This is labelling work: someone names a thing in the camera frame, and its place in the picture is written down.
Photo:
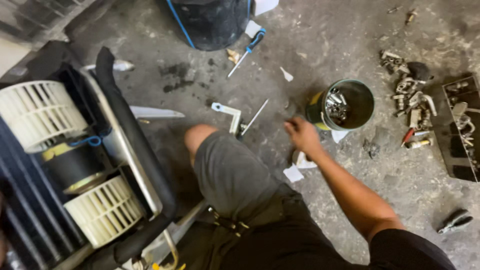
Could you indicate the person's right hand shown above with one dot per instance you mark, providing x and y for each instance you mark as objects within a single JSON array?
[{"x": 304, "y": 135}]

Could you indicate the person's right fingers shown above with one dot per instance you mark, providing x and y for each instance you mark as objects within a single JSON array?
[{"x": 290, "y": 125}]

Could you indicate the thin metal rod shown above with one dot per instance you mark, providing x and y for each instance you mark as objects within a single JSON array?
[{"x": 255, "y": 117}]

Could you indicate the white paper scrap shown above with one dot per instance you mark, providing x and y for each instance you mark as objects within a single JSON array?
[{"x": 293, "y": 173}]

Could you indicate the heap of bolts in can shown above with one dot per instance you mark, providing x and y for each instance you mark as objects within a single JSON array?
[{"x": 336, "y": 107}]

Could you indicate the small white plastic piece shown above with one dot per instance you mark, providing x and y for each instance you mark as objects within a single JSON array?
[{"x": 287, "y": 75}]

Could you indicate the green metal can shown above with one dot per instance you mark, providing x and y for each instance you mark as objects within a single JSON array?
[{"x": 339, "y": 105}]

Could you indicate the crumpled tan scrap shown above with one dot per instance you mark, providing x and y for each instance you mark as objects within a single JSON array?
[{"x": 233, "y": 56}]

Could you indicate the black belt with buckle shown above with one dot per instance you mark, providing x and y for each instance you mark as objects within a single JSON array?
[{"x": 228, "y": 223}]

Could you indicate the white paper sheet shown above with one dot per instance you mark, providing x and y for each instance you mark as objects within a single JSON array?
[{"x": 265, "y": 5}]

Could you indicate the heap of metal fittings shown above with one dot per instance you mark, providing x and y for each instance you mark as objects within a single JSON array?
[{"x": 410, "y": 97}]

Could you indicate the silver metal panel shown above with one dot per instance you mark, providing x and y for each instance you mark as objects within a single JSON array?
[{"x": 155, "y": 112}]

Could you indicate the brass fitting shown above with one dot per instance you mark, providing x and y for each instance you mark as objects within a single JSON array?
[{"x": 411, "y": 16}]

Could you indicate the black foam insulated pipe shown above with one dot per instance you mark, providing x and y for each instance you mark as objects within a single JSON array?
[{"x": 127, "y": 138}]

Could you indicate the black tray of parts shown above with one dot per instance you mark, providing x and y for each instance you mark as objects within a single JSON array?
[{"x": 462, "y": 129}]

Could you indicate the small white blower wheel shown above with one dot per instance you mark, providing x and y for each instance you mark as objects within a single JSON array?
[{"x": 103, "y": 210}]

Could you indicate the black blower motor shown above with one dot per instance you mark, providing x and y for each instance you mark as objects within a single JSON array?
[{"x": 73, "y": 167}]

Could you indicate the air conditioner unit housing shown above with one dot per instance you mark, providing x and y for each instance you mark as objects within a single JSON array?
[{"x": 56, "y": 168}]

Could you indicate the large white blower wheel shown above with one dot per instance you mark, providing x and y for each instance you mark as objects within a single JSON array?
[{"x": 39, "y": 114}]

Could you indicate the white angled metal bracket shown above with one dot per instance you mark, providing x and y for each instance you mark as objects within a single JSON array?
[{"x": 230, "y": 114}]

